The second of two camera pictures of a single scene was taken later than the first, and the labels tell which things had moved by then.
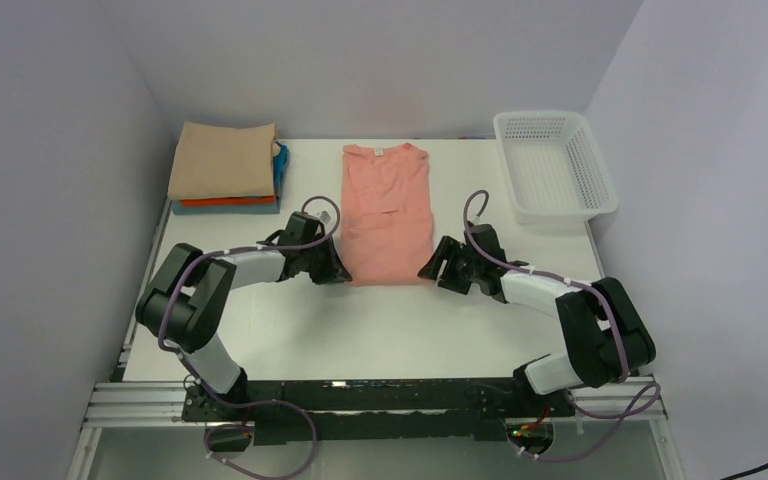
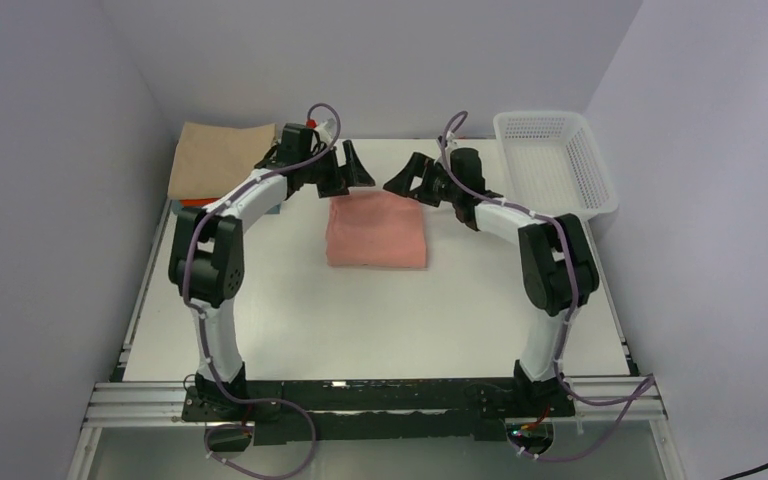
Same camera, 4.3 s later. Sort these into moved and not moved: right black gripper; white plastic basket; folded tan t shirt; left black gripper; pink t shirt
Moved: right black gripper; left black gripper; pink t shirt
Not moved: folded tan t shirt; white plastic basket
